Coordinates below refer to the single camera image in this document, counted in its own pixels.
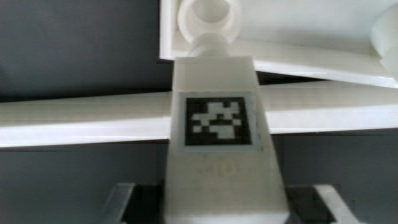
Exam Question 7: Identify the white U-shaped workspace fence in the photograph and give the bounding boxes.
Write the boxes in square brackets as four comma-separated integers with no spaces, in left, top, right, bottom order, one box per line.
[0,81,398,148]

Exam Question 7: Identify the white table leg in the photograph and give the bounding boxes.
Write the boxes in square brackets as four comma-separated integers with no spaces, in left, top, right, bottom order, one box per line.
[371,7,398,79]
[163,33,289,224]

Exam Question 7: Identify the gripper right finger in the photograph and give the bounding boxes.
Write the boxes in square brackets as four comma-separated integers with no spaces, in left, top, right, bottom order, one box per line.
[285,184,364,224]

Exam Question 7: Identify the white square table top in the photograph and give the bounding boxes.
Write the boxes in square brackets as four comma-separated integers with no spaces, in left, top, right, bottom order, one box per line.
[159,0,398,88]

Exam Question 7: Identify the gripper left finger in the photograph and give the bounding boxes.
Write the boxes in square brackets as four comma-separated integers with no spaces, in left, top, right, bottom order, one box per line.
[95,183,163,224]

